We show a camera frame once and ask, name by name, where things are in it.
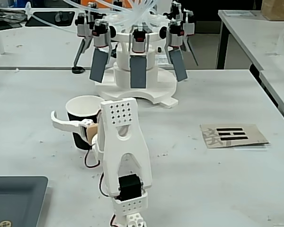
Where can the white table black leg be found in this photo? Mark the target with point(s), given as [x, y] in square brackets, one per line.
[251, 35]

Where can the printed paper label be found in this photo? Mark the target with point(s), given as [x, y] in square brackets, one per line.
[161, 59]

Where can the brown cardboard box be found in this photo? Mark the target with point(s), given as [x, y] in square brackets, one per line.
[278, 9]

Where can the black paper cup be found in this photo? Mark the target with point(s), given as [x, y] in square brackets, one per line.
[79, 142]

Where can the grey paddle dispenser unit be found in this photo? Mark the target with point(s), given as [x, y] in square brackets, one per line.
[188, 26]
[180, 66]
[98, 66]
[81, 30]
[137, 71]

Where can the orange panel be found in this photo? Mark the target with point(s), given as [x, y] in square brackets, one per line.
[87, 2]

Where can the white paper sheet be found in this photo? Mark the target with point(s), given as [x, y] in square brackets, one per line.
[239, 13]

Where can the clear plastic tube bundle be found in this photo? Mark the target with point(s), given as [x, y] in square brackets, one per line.
[135, 16]

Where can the grey crumpled plastic bag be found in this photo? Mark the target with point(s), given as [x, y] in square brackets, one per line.
[4, 15]

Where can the small black cap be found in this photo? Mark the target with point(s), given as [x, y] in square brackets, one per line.
[77, 70]

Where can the dark grey tray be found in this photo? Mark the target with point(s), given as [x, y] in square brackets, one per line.
[16, 198]

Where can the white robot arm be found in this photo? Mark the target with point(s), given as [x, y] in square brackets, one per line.
[123, 142]

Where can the white multi-legged robot machine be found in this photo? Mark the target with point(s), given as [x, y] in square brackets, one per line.
[137, 94]

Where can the round tan sticker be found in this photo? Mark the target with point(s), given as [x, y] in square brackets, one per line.
[5, 223]

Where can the printed cardboard card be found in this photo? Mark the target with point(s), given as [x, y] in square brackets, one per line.
[251, 134]

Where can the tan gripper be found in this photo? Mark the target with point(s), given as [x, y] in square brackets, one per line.
[83, 124]

